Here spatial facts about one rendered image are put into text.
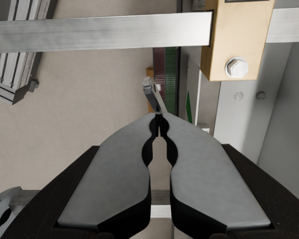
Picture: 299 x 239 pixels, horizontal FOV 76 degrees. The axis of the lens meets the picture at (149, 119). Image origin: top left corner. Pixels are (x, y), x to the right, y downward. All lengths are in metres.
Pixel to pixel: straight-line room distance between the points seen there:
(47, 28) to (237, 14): 0.18
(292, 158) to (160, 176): 1.10
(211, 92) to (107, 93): 0.85
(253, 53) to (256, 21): 0.03
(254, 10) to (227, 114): 0.33
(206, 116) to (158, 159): 1.00
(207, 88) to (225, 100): 0.12
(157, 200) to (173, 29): 0.24
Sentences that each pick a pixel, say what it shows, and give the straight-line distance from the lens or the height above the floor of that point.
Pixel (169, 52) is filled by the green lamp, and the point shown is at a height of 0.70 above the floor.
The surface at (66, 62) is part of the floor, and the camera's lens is 1.18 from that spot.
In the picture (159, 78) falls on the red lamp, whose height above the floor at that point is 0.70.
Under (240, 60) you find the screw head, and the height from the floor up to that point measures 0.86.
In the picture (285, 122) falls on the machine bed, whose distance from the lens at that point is 0.52.
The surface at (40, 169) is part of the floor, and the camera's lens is 1.69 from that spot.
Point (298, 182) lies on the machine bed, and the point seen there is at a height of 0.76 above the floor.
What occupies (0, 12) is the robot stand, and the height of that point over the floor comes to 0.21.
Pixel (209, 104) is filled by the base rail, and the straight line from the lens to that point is 0.40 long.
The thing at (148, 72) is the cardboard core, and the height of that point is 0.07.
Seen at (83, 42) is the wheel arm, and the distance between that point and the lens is 0.22.
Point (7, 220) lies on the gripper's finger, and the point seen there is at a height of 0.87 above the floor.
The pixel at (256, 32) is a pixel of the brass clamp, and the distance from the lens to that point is 0.22.
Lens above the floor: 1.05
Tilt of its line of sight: 61 degrees down
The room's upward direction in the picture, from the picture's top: 176 degrees counter-clockwise
